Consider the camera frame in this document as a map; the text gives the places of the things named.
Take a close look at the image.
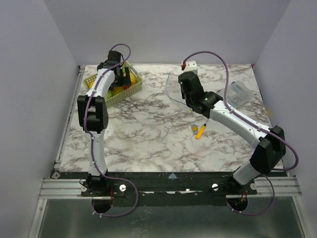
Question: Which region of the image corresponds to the yellow pear toy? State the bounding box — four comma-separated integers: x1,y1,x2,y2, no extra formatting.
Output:
129,72,136,85

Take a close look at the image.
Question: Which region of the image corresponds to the clear zip top bag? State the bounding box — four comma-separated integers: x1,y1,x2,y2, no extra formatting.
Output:
164,74,193,113

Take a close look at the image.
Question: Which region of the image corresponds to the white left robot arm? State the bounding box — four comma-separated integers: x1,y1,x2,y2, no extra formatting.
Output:
77,49,131,196

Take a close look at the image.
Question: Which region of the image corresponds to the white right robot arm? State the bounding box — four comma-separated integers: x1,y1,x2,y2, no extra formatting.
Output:
178,71,286,194

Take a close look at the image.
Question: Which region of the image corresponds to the green perforated plastic basket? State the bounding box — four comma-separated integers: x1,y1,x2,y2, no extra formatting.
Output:
77,61,142,109

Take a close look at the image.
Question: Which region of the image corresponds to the green cabbage toy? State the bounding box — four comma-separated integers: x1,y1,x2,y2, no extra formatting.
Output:
106,90,113,99

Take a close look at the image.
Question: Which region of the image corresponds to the yellow hex key set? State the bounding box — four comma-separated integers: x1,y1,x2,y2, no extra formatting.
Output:
191,124,199,135

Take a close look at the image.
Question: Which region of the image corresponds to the clear plastic screw box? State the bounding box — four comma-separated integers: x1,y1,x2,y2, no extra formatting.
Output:
226,81,254,109

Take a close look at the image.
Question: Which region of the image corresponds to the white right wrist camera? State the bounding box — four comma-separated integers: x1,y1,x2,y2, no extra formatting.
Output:
183,60,198,75

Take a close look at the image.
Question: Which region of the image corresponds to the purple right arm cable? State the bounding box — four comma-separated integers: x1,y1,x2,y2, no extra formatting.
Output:
182,51,299,215

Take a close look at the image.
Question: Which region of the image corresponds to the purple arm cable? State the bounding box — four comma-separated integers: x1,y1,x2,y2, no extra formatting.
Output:
83,44,139,219
182,51,299,215

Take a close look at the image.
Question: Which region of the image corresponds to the yellow handled screwdriver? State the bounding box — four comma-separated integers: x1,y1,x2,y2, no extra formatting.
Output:
196,120,209,139

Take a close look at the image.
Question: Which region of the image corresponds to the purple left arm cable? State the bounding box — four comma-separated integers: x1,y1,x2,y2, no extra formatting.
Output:
83,44,139,219

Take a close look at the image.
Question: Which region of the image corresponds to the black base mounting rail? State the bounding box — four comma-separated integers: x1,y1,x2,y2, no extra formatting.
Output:
49,171,258,206

